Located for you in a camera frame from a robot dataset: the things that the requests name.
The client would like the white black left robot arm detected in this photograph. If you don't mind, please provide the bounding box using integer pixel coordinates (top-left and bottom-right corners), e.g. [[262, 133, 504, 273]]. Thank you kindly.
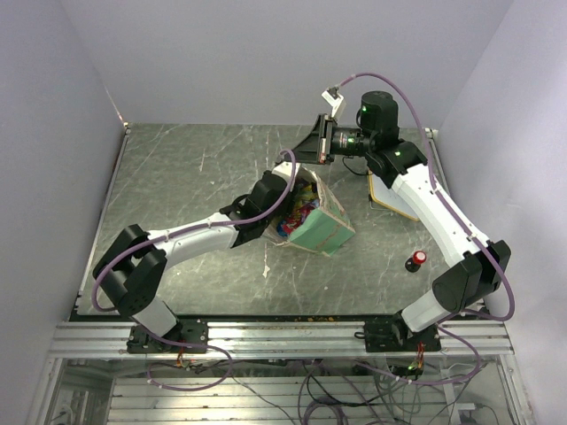
[[91, 152, 300, 352]]

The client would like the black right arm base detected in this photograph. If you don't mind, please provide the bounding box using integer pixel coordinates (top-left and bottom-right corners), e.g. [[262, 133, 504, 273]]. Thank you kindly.
[[354, 314, 441, 352]]

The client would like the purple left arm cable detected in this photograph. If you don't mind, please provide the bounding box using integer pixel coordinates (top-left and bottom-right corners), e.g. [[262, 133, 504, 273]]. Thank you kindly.
[[90, 148, 298, 393]]

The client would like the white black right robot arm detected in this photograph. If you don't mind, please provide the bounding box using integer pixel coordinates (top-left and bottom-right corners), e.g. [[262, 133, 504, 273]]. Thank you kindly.
[[293, 87, 511, 351]]

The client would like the yellow framed whiteboard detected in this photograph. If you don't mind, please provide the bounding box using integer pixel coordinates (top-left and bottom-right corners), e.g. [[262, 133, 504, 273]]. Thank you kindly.
[[368, 174, 419, 221]]

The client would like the yellow green snack packet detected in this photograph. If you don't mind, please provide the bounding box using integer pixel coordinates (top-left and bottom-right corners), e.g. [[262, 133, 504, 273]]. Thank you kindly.
[[293, 180, 319, 209]]

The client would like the aluminium frame rail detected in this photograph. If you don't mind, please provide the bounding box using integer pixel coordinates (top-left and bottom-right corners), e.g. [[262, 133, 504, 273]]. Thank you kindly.
[[48, 321, 514, 360]]

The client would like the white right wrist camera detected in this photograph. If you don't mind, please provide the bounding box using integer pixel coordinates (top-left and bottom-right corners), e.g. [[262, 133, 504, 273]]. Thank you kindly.
[[322, 86, 346, 121]]

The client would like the green patterned paper bag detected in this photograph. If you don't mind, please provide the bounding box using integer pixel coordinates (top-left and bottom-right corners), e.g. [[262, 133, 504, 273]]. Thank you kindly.
[[264, 165, 355, 256]]

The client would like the purple Fox's berries candy bag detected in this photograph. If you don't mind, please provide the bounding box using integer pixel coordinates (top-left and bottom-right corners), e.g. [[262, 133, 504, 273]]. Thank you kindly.
[[276, 205, 314, 238]]

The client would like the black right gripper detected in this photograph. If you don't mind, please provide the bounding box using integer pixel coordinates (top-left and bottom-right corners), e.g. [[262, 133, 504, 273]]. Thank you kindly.
[[283, 114, 375, 166]]

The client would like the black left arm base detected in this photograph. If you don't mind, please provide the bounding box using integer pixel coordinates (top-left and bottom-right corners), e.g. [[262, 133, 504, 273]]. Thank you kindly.
[[127, 319, 209, 354]]

